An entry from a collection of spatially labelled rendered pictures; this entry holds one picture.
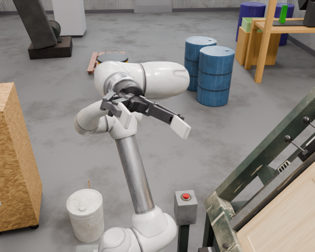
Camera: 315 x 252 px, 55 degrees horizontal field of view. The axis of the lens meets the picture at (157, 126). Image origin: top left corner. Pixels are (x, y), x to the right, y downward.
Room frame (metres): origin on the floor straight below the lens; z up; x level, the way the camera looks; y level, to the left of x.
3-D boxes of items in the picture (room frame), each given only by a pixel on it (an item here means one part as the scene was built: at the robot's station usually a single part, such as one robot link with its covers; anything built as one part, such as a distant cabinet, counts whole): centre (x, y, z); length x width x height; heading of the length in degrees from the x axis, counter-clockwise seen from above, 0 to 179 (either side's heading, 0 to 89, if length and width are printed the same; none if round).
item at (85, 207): (1.82, 0.62, 0.24); 0.32 x 0.30 x 0.47; 5
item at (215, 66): (4.68, -0.81, 0.42); 1.08 x 0.66 x 0.83; 5
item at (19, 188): (1.99, 1.32, 0.63); 0.50 x 0.42 x 1.25; 14
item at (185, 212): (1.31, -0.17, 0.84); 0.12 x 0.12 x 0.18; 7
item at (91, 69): (5.99, 1.03, 0.05); 1.12 x 0.75 x 0.10; 2
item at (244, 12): (7.62, -2.62, 0.45); 1.24 x 0.78 x 0.91; 95
